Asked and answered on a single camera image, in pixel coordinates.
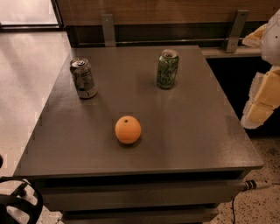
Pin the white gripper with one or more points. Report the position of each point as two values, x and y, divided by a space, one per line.
272 40

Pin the metal wall bracket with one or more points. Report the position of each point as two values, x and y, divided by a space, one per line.
232 40
108 29

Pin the grey drawer cabinet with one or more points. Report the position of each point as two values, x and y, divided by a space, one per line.
191 156

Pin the black chair base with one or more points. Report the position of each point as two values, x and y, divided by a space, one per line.
17 200

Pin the orange fruit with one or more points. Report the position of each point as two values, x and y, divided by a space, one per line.
128 129

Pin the right metal wall bracket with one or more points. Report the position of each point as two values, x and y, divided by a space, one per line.
232 40

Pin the left metal wall bracket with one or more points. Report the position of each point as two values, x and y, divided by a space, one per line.
108 29

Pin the white silver soda can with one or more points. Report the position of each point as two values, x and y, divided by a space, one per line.
82 78

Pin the green soda can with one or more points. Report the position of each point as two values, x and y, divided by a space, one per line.
168 63

